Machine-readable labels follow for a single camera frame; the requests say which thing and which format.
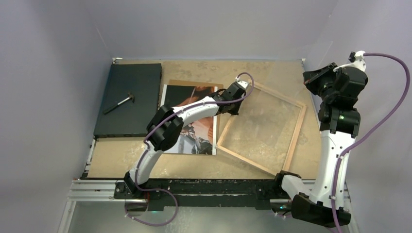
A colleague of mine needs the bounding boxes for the wooden picture frame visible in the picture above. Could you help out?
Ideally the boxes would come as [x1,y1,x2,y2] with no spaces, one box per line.
[216,81,308,177]

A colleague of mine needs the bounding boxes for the printed photo with white border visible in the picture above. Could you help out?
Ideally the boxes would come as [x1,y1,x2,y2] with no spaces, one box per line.
[161,84,219,155]

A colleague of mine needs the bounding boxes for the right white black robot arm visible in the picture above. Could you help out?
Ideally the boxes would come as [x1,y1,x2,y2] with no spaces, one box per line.
[273,60,368,228]

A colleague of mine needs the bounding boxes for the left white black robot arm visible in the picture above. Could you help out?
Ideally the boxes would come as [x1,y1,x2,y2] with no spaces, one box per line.
[124,80,251,199]

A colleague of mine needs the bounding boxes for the small black metal hammer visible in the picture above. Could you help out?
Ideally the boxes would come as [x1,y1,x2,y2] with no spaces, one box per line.
[103,92,135,115]

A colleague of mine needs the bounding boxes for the black flat box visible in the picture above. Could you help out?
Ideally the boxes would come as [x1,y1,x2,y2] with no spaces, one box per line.
[93,63,162,139]

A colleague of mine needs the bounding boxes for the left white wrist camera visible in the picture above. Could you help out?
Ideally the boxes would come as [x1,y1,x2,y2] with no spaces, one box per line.
[235,77,249,90]

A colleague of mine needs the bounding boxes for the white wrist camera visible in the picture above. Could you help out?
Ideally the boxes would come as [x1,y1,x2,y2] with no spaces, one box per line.
[235,77,249,90]
[333,50,366,72]

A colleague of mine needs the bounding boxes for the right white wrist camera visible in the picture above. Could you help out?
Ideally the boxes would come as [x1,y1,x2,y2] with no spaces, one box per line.
[333,50,366,72]

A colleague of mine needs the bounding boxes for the brown frame backing board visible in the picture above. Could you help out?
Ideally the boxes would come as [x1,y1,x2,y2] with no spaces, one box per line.
[164,80,223,141]

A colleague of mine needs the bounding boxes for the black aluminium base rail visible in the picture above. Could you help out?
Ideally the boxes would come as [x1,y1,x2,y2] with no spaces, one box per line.
[69,178,292,213]

